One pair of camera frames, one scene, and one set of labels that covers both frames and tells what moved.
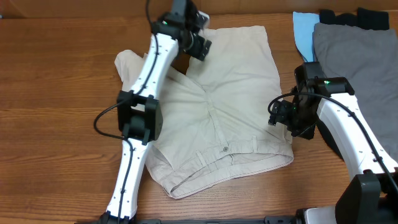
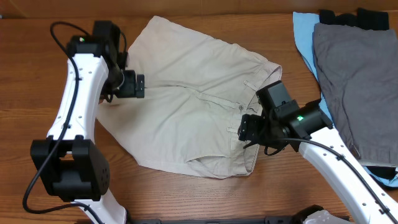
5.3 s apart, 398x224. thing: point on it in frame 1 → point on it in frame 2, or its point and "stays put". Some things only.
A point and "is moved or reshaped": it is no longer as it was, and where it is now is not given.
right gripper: [279, 115] → [249, 131]
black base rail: [269, 220] stays put
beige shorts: [216, 119] is moved or reshaped
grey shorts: [367, 58] stays put
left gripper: [195, 50] → [129, 90]
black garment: [364, 18] stays put
